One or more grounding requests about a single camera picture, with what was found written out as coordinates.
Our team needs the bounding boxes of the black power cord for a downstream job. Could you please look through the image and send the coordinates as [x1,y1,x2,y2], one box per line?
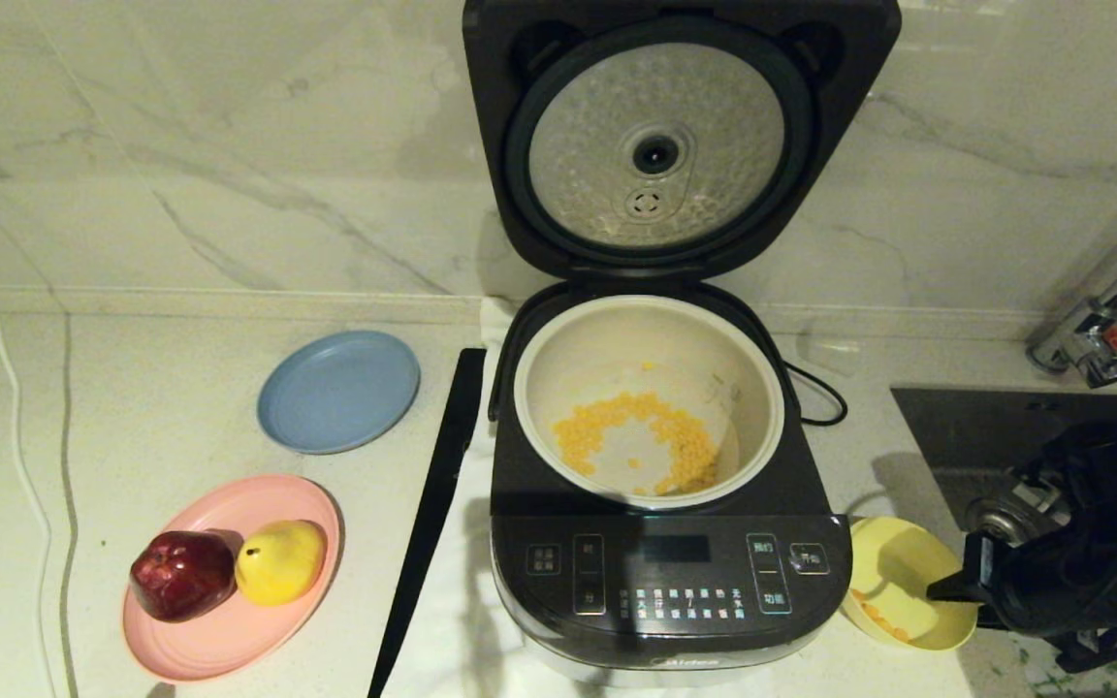
[783,361,849,428]

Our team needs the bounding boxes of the white cable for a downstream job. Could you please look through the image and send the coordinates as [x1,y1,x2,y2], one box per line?
[0,170,62,698]

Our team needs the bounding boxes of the yellow corn kernels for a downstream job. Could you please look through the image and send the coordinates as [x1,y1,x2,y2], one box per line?
[551,361,910,644]

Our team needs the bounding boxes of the pink plate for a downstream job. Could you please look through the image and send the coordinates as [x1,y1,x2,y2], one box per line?
[121,473,343,682]

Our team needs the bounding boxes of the yellow pear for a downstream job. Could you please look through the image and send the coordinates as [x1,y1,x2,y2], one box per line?
[235,520,328,607]

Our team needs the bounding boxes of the red apple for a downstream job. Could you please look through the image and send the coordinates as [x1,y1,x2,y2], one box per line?
[129,529,237,622]

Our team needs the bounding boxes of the black rice cooker lid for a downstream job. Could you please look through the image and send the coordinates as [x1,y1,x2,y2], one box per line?
[463,0,904,283]

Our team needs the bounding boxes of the long black flat strip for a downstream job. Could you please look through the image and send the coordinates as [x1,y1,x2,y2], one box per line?
[367,348,488,698]

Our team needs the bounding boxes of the yellow bowl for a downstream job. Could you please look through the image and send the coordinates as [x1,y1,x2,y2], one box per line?
[840,516,979,651]

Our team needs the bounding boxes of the clear plastic cup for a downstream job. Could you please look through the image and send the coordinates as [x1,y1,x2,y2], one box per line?
[796,328,862,377]

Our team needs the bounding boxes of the black rice cooker base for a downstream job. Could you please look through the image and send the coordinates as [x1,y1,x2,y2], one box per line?
[487,281,854,687]

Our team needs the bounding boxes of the blue plate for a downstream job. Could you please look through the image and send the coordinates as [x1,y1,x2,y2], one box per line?
[257,330,422,455]

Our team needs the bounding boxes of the chrome faucet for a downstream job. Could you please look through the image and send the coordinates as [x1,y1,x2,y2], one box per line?
[1024,221,1117,391]

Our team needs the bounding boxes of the white inner pot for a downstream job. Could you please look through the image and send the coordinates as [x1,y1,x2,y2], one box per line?
[514,295,786,512]

